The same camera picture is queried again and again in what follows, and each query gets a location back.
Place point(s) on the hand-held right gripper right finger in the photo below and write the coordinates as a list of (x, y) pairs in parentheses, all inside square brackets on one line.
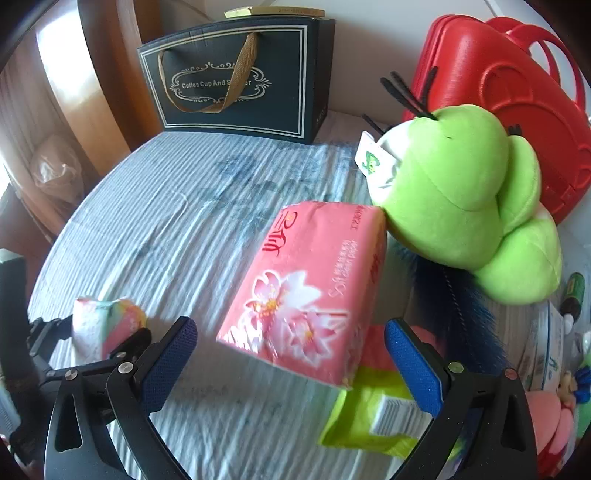
[(415, 369)]

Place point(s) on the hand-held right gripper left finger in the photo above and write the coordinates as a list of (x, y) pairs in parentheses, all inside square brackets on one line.
[(171, 364)]

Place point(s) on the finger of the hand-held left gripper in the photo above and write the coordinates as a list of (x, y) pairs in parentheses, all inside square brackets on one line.
[(46, 334), (136, 344)]

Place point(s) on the small colourful tissue packet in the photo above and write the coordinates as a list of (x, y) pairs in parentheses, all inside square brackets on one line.
[(101, 323)]

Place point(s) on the green and pink wipes pack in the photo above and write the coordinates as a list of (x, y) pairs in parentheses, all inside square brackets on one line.
[(351, 415)]

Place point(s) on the pink floral tissue pack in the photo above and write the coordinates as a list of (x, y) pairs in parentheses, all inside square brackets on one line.
[(300, 300)]

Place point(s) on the pink pig plush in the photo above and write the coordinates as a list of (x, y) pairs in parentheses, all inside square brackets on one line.
[(549, 415)]

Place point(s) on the dark blue furry item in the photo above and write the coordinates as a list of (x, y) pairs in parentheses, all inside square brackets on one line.
[(461, 300)]

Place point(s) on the striped grey tablecloth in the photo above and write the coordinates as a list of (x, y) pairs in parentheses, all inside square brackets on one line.
[(161, 230)]

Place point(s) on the white cardboard box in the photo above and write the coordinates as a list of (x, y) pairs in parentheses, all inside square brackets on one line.
[(549, 350)]

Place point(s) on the light green frog plush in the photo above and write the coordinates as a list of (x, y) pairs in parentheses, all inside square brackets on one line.
[(448, 184)]

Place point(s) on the small black box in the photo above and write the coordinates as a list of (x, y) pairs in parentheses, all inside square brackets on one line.
[(277, 110)]

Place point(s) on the red plastic suitcase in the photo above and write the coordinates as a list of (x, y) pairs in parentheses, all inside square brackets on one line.
[(508, 78)]

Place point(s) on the flat gold box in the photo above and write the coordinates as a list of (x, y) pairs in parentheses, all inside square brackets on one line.
[(277, 11)]

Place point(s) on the wooden wall frame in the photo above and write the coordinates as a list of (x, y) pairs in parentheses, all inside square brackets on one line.
[(92, 69)]

